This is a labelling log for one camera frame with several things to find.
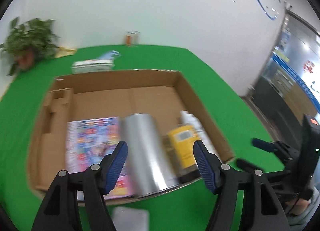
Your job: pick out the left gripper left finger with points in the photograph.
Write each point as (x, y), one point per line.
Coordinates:
(59, 209)

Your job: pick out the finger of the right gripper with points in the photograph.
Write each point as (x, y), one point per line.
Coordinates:
(263, 145)
(252, 168)

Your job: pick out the colourful puzzle box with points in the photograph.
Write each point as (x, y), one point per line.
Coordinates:
(88, 141)

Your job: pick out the yellow label dark jar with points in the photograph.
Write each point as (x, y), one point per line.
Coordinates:
(179, 146)

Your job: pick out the white spray bottle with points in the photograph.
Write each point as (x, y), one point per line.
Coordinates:
(190, 119)

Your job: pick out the silver metal cylinder can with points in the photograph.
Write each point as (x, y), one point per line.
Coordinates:
(149, 167)

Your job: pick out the green table cloth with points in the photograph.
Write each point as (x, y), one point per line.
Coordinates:
(188, 208)

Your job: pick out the glass door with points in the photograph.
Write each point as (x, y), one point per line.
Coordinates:
(288, 85)

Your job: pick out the large shallow cardboard box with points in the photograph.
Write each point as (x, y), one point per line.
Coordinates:
(159, 93)

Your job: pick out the light blue phone case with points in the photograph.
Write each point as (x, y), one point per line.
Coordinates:
(111, 55)

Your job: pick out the clear glass jar orange label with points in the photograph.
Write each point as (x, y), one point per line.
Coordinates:
(132, 38)

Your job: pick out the potted green plant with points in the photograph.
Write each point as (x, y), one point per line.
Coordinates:
(29, 42)

